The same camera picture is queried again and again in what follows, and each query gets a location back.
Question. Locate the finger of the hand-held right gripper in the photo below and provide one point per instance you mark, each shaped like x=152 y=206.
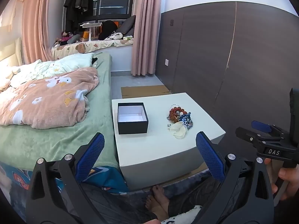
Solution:
x=247 y=134
x=261 y=126

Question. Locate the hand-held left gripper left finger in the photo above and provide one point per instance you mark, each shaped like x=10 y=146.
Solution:
x=92 y=154

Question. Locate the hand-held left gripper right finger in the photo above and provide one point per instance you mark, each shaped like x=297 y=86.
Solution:
x=210 y=156

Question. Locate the black gift box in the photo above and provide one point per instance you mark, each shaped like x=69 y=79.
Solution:
x=132 y=119

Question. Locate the person's right hand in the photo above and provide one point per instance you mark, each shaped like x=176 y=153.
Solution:
x=289 y=175

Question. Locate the blue patterned bed cover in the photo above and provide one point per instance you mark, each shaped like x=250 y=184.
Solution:
x=105 y=177

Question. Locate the green bed sheet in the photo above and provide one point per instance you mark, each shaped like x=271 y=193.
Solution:
x=100 y=112

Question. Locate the white low table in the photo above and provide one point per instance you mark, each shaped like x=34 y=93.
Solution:
x=161 y=142

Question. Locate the person's bare foot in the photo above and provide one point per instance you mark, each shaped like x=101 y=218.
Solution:
x=155 y=208
x=160 y=192

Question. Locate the white printed cloth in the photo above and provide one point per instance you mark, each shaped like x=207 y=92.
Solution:
x=182 y=215

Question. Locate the pink floral blanket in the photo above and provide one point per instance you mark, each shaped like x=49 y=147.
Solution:
x=51 y=98

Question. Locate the flat brown cardboard sheet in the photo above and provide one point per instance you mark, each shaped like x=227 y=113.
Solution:
x=144 y=90

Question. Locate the pale white quilt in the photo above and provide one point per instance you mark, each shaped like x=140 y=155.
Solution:
x=70 y=61

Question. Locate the patterned window seat cushion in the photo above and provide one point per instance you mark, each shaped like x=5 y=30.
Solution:
x=88 y=46

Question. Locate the pile of plush toys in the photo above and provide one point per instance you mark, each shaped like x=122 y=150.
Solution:
x=66 y=38

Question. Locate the orange box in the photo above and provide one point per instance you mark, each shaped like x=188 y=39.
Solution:
x=83 y=34

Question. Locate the white patterned cloth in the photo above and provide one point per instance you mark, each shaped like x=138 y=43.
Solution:
x=114 y=36

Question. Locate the black bag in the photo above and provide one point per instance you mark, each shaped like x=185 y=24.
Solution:
x=108 y=29

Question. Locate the white desk lamp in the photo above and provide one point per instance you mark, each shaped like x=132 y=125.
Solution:
x=90 y=25

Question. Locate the cream padded headboard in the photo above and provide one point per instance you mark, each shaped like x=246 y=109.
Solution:
x=10 y=51

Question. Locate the grey pillow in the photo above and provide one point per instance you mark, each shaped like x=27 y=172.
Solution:
x=127 y=25

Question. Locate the pink curtain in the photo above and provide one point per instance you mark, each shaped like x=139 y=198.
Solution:
x=146 y=28
x=36 y=21

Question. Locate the hanging dark clothes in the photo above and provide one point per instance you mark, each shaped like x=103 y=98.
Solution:
x=74 y=7

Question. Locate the white wall socket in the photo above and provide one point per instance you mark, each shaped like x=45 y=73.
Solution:
x=166 y=62

